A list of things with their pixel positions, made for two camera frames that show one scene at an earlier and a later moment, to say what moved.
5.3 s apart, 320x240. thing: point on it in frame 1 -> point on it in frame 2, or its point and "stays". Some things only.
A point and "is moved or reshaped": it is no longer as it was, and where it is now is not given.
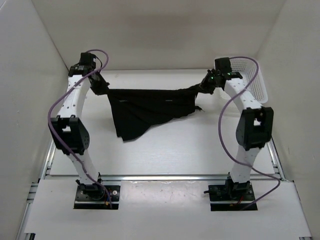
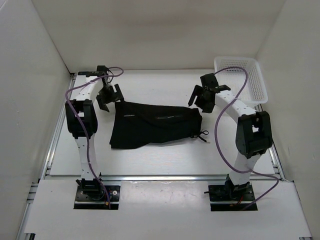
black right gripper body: x=209 y=83 -> x=202 y=95
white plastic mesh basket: x=247 y=68 stays
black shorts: x=134 y=111 is moved or reshaped
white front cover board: x=163 y=207 stays
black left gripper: x=103 y=88 -> x=115 y=97
